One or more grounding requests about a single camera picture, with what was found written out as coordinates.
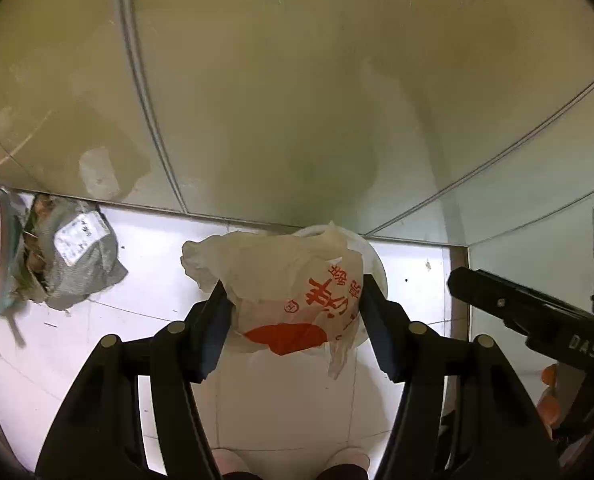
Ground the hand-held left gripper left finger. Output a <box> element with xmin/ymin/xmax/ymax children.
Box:
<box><xmin>36</xmin><ymin>280</ymin><xmax>235</xmax><ymax>480</ymax></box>

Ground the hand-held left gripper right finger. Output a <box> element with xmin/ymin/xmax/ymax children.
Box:
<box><xmin>359</xmin><ymin>275</ymin><xmax>563</xmax><ymax>480</ymax></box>

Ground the white floor bowl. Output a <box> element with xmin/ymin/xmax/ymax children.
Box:
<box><xmin>294</xmin><ymin>224</ymin><xmax>390</xmax><ymax>356</ymax></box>

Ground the white plastic bag orange print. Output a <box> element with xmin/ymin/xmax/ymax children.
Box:
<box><xmin>180</xmin><ymin>220</ymin><xmax>365</xmax><ymax>381</ymax></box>

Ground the person's right foot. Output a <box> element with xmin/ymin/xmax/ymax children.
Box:
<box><xmin>324</xmin><ymin>450</ymin><xmax>370</xmax><ymax>480</ymax></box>

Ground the grey plastic bag with label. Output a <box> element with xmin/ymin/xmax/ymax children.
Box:
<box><xmin>24</xmin><ymin>195</ymin><xmax>128</xmax><ymax>311</ymax></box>

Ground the teal bucket pink rim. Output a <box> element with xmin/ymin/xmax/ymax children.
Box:
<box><xmin>0</xmin><ymin>176</ymin><xmax>28</xmax><ymax>323</ymax></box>

